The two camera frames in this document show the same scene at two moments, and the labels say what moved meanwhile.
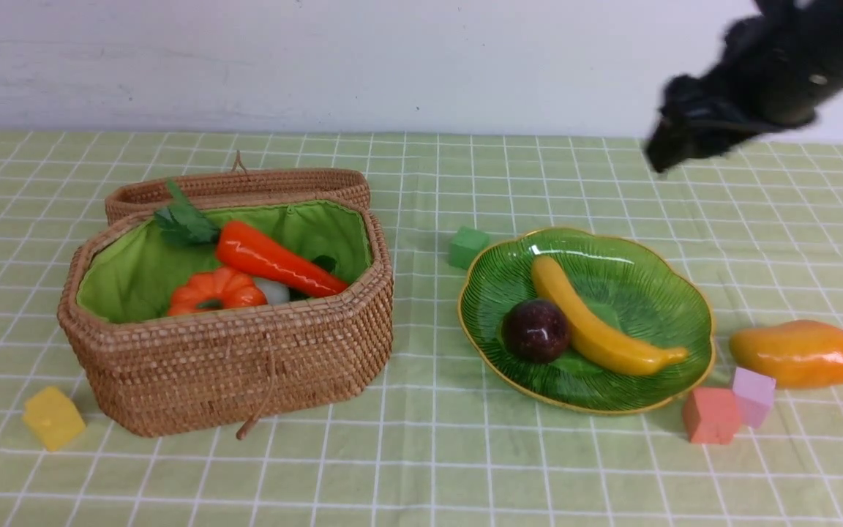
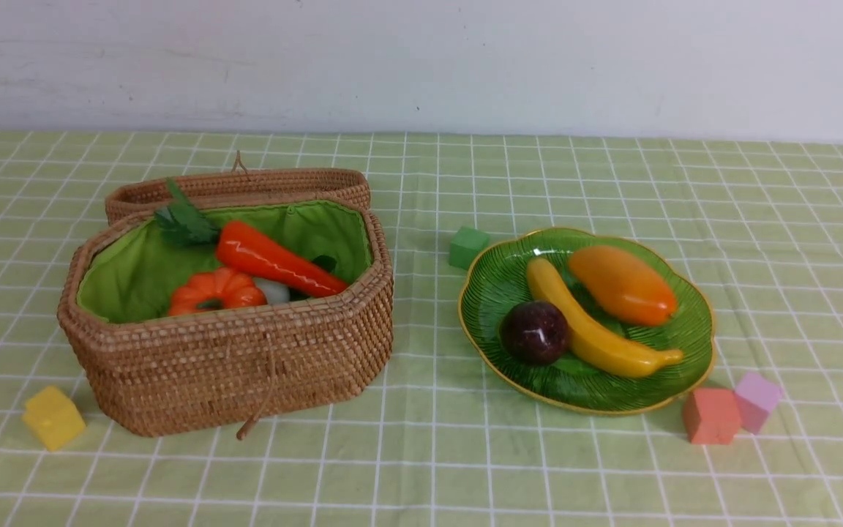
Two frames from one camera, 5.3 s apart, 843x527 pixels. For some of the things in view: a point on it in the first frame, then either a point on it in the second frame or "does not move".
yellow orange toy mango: (800, 353) to (623, 285)
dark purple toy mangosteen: (536, 331) does not move
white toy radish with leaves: (274, 293) does not move
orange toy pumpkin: (222, 288) does not move
